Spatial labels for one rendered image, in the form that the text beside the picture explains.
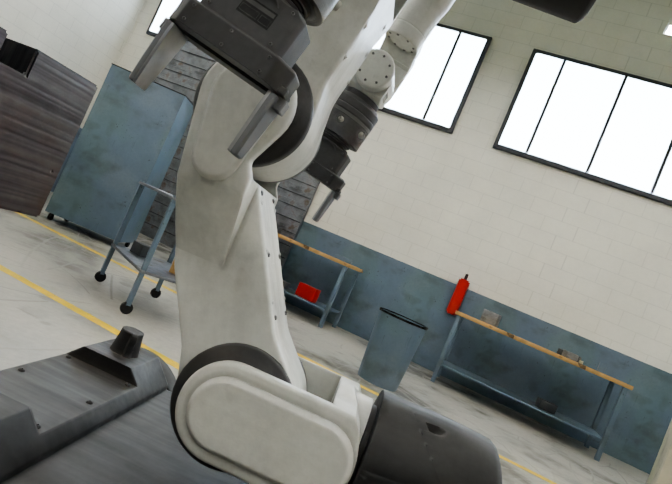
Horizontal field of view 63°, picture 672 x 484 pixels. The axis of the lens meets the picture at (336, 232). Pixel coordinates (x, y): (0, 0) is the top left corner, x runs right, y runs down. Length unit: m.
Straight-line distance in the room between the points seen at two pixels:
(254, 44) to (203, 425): 0.39
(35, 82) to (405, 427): 0.51
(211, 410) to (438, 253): 7.17
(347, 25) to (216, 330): 0.39
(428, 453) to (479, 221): 7.15
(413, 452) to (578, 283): 7.13
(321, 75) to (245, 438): 0.42
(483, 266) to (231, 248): 7.08
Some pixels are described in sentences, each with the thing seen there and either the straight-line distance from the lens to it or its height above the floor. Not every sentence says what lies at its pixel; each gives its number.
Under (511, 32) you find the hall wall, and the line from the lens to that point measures 8.67.
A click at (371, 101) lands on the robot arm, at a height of 1.15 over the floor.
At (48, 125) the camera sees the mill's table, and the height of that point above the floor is 0.89.
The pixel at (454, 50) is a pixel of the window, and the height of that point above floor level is 4.31.
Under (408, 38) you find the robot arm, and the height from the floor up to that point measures 1.27.
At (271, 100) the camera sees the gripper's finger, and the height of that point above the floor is 0.98.
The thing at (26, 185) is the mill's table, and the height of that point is 0.85.
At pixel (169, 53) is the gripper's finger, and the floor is 0.99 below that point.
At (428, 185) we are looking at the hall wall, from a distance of 7.91.
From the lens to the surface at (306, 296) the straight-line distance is 7.17.
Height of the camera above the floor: 0.88
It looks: 2 degrees up
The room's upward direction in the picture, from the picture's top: 23 degrees clockwise
